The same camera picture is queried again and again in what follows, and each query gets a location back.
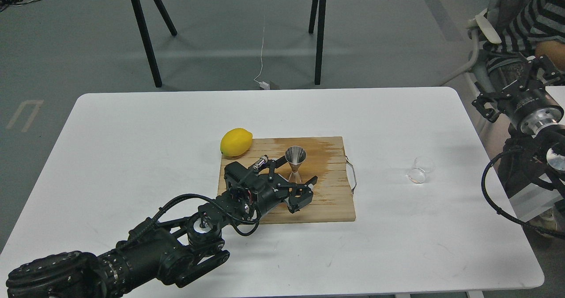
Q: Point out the steel jigger measuring cup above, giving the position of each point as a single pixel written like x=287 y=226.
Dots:
x=295 y=156

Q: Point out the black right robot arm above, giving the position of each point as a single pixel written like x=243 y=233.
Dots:
x=535 y=153

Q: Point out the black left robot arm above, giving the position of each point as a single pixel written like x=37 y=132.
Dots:
x=178 y=245

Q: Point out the grey office chair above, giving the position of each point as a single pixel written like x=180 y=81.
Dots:
x=484 y=27

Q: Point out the wooden cutting board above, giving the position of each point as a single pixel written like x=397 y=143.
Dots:
x=325 y=158

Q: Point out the yellow lemon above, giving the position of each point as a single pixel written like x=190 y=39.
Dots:
x=236 y=142

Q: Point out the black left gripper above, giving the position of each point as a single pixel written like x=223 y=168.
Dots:
x=269 y=189

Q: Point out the white side table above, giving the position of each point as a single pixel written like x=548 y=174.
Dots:
x=557 y=92

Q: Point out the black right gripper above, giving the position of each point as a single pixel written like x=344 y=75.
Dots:
x=529 y=107

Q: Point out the small clear glass cup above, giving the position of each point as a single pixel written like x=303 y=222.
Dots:
x=420 y=170

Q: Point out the seated person striped shirt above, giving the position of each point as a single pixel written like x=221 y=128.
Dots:
x=537 y=30

